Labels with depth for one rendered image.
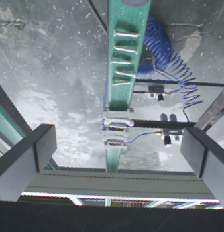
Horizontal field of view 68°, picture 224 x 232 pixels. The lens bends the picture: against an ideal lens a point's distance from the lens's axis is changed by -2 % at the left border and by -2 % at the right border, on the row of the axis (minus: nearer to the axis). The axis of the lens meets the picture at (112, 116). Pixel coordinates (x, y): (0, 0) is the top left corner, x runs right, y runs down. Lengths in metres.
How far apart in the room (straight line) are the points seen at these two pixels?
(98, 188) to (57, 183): 0.14
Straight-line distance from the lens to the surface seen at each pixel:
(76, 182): 0.60
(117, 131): 0.30
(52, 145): 0.16
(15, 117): 0.38
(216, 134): 0.82
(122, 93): 0.23
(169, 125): 0.90
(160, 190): 0.61
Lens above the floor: 1.02
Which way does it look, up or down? 34 degrees down
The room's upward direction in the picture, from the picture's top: 178 degrees counter-clockwise
